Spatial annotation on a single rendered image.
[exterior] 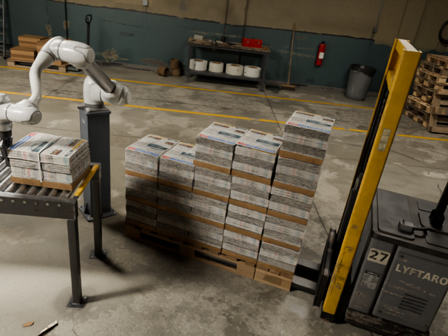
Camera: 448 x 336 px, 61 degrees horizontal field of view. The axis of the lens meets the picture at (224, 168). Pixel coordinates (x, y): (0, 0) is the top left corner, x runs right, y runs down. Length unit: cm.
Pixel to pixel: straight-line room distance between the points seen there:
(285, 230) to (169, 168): 97
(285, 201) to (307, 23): 721
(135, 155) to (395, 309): 211
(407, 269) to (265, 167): 108
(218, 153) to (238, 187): 29
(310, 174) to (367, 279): 77
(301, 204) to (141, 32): 742
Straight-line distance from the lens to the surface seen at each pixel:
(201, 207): 288
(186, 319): 273
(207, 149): 267
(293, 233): 276
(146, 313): 277
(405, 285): 273
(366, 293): 278
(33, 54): 911
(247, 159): 259
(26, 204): 248
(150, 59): 951
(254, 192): 268
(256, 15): 931
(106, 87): 297
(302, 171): 253
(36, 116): 233
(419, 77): 886
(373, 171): 229
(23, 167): 254
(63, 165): 241
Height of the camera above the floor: 202
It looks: 25 degrees down
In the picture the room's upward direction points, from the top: 7 degrees clockwise
